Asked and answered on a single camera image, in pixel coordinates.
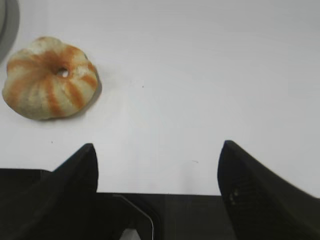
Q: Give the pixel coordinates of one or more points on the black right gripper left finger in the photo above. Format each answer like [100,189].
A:
[38,204]

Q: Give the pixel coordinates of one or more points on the orange striped toy pumpkin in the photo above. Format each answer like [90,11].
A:
[49,79]

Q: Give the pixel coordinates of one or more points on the grey round plate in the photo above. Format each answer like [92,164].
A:
[9,26]

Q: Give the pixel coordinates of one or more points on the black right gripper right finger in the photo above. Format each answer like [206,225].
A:
[260,204]

